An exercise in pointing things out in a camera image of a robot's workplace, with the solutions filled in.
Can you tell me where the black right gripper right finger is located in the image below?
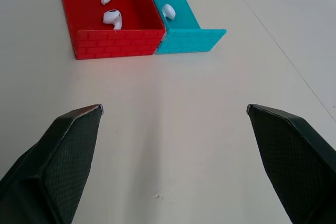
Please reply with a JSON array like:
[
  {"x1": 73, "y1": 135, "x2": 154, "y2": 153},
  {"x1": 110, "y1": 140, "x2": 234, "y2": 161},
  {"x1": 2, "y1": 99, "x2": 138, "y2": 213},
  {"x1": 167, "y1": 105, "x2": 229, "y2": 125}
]
[{"x1": 246, "y1": 103, "x2": 336, "y2": 224}]

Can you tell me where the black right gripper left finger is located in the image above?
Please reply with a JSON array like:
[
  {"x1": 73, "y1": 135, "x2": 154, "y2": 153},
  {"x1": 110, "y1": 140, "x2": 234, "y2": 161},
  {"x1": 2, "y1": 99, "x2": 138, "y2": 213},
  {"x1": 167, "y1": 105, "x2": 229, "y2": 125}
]
[{"x1": 0, "y1": 104, "x2": 104, "y2": 224}]

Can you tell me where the red brick-pattern tray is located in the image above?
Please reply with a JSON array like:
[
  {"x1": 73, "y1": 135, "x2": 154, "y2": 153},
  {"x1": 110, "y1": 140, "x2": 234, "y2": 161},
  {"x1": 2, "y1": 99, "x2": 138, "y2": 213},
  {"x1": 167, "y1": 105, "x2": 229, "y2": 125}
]
[{"x1": 55, "y1": 0, "x2": 166, "y2": 60}]

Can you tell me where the teal brick-pattern tray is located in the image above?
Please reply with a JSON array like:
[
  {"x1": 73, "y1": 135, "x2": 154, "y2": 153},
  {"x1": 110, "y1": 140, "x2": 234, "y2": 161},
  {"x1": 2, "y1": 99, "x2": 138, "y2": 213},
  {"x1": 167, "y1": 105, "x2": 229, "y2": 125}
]
[{"x1": 141, "y1": 0, "x2": 227, "y2": 55}]

